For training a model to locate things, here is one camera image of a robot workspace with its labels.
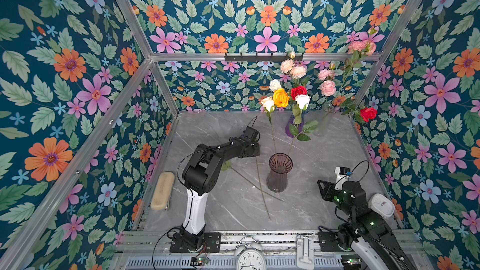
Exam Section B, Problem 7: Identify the black hook rail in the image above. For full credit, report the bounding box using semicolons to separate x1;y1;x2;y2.
224;52;304;63

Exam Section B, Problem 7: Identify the white round device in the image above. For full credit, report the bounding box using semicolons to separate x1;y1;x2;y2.
368;193;396;219

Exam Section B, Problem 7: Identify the cream rose flower bunch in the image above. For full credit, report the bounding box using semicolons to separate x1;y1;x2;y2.
280;52;308;86

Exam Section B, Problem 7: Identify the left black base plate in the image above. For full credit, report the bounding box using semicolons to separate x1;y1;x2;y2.
169;232;221;253

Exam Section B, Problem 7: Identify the clear ribbed glass vase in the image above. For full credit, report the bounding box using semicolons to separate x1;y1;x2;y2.
316;104;340;137

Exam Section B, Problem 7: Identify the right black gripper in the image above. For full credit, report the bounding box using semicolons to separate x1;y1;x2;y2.
315;178;354;220

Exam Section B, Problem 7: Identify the white clamp bracket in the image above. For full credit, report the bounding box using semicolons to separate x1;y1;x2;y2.
296;235;315;270

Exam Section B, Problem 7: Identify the orange rose flower stem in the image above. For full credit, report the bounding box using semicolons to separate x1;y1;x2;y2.
272;88;290;108

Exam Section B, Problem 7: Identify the pink bud flower stem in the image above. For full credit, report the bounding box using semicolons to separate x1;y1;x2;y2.
335;26;385;105

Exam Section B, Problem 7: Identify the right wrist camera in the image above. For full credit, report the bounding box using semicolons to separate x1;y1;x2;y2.
335;166;352;190

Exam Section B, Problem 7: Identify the large red rose stem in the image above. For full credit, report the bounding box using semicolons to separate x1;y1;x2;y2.
291;86;308;100

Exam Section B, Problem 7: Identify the white alarm clock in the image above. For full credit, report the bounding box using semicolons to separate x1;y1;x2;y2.
234;241;267;270

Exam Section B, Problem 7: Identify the dark maroon glass vase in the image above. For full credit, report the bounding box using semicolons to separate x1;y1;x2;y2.
266;153;293;193

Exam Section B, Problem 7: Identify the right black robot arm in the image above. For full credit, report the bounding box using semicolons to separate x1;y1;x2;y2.
317;179;416;270

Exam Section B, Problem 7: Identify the purple glass vase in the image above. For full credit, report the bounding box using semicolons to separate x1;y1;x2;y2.
284;112;306;139

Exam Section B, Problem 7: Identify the pink carnation flower stem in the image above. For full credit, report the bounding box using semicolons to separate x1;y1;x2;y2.
317;63;336;97

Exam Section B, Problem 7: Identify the cream white rose stem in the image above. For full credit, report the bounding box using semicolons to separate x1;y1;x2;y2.
261;97;278;156

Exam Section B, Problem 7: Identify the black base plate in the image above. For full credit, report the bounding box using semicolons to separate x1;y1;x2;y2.
169;232;221;253
317;231;343;252

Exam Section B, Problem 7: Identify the white rosebud flower stem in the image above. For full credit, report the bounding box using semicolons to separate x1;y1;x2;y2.
269;79;282;92

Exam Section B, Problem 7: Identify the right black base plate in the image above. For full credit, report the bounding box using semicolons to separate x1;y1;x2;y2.
317;231;343;252

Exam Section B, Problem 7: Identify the red rose flower stem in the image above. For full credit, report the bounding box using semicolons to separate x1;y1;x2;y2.
340;98;378;124

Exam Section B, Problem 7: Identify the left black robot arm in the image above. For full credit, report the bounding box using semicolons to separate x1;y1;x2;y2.
181;126;261;244

